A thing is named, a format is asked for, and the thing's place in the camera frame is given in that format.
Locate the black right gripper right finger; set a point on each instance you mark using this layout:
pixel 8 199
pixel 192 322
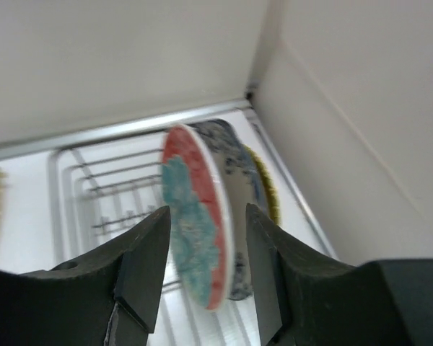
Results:
pixel 303 297

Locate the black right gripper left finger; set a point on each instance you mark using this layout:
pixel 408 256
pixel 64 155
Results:
pixel 107 296

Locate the round yellow woven plate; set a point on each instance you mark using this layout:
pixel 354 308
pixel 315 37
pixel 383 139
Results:
pixel 272 196

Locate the red and teal floral plate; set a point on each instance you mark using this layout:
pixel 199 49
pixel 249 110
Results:
pixel 201 241

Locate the blue and white floral plate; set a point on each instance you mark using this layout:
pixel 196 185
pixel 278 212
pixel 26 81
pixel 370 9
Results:
pixel 243 185

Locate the black wire dish rack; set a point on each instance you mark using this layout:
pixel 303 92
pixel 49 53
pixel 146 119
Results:
pixel 100 191

